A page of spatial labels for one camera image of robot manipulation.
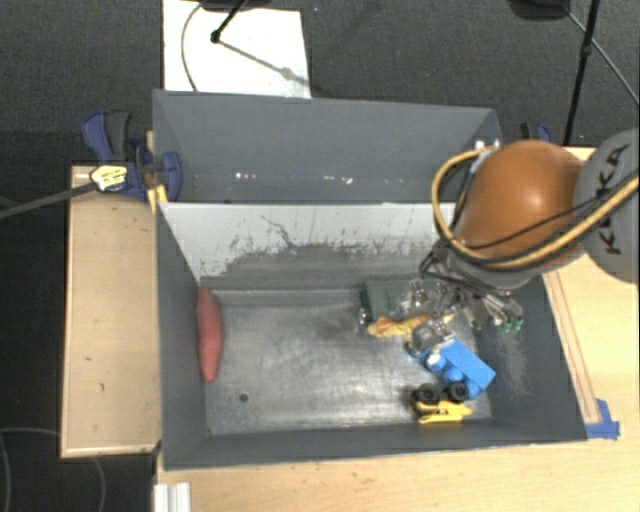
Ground red-brown flat block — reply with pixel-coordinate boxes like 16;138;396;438
196;286;224;384

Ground grey metal bin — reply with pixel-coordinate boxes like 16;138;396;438
151;88;589;471

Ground pale wood board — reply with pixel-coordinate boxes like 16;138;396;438
59;160;164;459

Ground yellow toy vehicle black wheels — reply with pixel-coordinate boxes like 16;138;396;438
408;383;474;426

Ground tan toy dinosaur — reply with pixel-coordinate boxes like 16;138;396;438
366;310;459;340

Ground dark green flat block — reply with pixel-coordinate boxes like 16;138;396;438
358;279;437;322

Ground blue toy truck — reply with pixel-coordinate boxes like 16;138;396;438
405;337;497;402

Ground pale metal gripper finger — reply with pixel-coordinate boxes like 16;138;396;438
409;318;454;354
395;280;451;314

